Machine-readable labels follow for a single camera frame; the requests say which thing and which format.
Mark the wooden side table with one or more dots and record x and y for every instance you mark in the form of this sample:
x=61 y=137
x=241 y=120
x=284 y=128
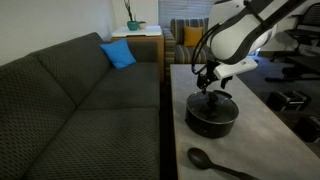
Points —
x=140 y=41

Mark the black cooking pot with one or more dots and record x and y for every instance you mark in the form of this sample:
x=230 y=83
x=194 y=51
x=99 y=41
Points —
x=210 y=128

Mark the black floor case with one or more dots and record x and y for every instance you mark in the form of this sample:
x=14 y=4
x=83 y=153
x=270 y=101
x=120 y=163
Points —
x=308 y=130
x=288 y=100

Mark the small white bowl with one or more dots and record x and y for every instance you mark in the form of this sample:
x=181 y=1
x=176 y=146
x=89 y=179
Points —
x=142 y=25

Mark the yellow cushion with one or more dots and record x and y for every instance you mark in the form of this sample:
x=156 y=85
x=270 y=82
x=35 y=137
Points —
x=193 y=36

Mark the dark grey sofa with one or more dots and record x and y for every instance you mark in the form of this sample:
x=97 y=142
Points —
x=66 y=116

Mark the white wrist mounting plate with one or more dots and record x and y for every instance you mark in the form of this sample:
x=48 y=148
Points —
x=236 y=66

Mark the glass lid with black knob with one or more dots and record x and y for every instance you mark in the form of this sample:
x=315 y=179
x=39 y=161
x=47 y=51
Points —
x=213 y=110

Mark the striped armchair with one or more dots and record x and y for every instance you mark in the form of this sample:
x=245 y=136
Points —
x=183 y=55

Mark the black office chair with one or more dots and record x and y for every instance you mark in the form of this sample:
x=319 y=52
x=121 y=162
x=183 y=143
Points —
x=305 y=30

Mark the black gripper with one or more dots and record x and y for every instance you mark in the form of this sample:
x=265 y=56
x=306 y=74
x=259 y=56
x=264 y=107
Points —
x=213 y=70

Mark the black plastic spoon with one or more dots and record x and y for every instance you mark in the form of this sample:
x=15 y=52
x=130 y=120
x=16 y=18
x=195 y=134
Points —
x=200 y=158

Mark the white window blinds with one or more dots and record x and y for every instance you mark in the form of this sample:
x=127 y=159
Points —
x=183 y=8

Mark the plant in teal pot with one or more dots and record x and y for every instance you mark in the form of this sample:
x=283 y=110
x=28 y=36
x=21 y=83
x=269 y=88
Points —
x=132 y=25

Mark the white board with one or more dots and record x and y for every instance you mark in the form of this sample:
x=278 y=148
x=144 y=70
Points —
x=136 y=31

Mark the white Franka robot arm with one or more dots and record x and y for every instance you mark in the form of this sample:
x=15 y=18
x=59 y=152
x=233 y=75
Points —
x=240 y=36

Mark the blue cushion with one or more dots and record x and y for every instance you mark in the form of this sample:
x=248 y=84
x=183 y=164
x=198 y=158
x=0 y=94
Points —
x=118 y=53

